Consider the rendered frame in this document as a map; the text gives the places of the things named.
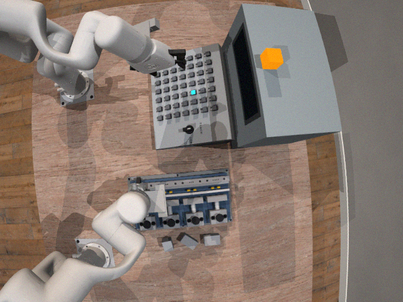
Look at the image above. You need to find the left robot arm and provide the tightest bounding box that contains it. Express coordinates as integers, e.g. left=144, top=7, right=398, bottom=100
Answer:
left=0, top=0, right=160, bottom=99

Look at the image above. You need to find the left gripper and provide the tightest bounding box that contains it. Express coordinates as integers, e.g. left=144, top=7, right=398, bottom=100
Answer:
left=126, top=38, right=186, bottom=77

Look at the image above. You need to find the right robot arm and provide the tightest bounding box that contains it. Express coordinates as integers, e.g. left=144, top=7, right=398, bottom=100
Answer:
left=0, top=184, right=167, bottom=302

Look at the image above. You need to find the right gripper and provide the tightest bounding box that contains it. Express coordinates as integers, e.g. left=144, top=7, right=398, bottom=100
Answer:
left=128, top=177, right=147, bottom=192

